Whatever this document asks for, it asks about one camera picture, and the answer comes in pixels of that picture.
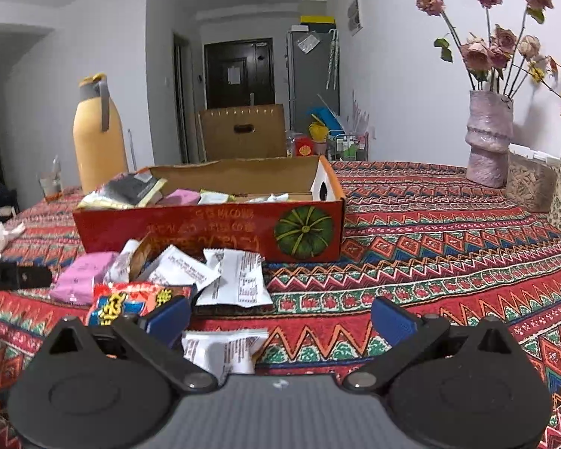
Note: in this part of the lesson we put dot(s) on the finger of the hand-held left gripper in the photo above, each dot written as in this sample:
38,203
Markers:
33,277

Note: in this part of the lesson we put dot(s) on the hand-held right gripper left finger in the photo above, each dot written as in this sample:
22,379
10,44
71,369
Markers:
168,315

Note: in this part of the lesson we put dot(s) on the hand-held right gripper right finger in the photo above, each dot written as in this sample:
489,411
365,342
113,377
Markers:
392,318

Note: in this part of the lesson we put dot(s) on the pink snack packet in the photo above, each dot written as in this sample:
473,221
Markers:
177,199
82,278

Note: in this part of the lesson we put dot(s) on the red blue snack packet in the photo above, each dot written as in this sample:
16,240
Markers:
121,301

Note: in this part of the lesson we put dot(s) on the dark snack packet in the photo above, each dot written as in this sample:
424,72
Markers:
233,311

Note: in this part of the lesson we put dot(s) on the brown white snack packet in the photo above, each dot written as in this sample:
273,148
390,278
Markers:
138,257

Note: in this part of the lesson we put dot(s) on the red cardboard box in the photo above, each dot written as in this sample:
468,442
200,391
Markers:
205,234

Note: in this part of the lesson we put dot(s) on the grey black snack packet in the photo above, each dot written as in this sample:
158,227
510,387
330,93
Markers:
121,191

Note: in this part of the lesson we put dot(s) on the white green snack packet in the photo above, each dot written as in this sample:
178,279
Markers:
215,197

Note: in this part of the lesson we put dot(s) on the glass cup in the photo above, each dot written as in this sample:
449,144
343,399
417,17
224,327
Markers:
51,184

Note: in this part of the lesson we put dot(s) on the yellow thermos jug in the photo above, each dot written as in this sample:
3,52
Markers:
98,149

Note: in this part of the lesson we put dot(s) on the wooden chair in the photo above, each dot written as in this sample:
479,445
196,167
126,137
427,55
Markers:
243,140

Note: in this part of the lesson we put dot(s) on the small red box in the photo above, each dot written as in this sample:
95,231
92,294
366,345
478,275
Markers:
304,147

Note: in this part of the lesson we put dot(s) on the clear plastic storage container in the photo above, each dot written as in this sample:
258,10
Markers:
530,182

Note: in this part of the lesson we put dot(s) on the pink textured vase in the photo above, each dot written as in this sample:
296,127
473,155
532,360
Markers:
488,145

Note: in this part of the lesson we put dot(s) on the yellow plastic item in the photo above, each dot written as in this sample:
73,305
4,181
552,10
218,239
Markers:
317,132

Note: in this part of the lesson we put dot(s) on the blue plastic item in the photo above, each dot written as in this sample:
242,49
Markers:
325,117

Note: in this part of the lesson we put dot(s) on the dark entrance door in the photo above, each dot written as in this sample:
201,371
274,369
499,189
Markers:
238,75

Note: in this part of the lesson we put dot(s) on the grey refrigerator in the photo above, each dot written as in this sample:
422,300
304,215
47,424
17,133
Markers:
311,79

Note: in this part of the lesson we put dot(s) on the white folded umbrella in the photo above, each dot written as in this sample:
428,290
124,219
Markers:
333,58

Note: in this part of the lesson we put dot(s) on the dried pink roses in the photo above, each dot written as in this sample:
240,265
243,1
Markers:
477,54

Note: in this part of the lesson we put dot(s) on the yellow box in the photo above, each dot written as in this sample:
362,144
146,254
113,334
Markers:
318,21

